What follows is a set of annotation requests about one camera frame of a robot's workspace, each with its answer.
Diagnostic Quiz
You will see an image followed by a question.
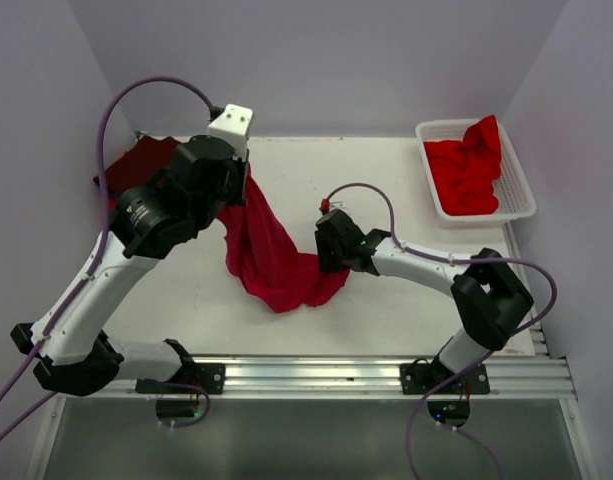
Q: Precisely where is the crimson t-shirt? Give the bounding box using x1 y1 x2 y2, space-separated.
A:
218 175 349 314

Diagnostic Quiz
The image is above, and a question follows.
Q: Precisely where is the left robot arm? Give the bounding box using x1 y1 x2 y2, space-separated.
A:
11 135 249 397

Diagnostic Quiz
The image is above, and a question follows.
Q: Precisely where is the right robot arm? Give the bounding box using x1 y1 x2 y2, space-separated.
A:
315 209 534 393

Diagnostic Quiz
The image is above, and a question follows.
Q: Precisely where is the dark maroon folded t-shirt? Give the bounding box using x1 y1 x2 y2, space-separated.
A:
105 136 180 197

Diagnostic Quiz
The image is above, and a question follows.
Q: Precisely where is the bright red t-shirt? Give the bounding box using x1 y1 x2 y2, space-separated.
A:
424 115 502 216

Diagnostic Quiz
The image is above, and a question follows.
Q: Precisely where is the white plastic basket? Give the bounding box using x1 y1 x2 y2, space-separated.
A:
415 119 536 229

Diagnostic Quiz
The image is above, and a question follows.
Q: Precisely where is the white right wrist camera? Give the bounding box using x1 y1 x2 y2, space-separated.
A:
319 198 346 215

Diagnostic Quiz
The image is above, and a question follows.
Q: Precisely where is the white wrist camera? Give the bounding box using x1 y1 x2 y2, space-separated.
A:
319 198 346 215
207 104 255 160

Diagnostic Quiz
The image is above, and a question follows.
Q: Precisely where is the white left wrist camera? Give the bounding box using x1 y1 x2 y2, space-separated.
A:
207 104 255 160

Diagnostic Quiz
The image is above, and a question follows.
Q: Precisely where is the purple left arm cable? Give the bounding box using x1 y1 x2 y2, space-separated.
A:
0 75 222 451

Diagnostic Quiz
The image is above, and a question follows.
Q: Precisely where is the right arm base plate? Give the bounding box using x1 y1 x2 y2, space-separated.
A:
399 358 491 396

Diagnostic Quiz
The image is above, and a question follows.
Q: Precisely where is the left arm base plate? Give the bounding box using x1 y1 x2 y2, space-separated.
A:
135 363 226 395

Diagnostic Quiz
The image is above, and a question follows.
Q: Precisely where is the aluminium mounting rail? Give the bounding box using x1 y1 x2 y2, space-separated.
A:
53 222 577 401

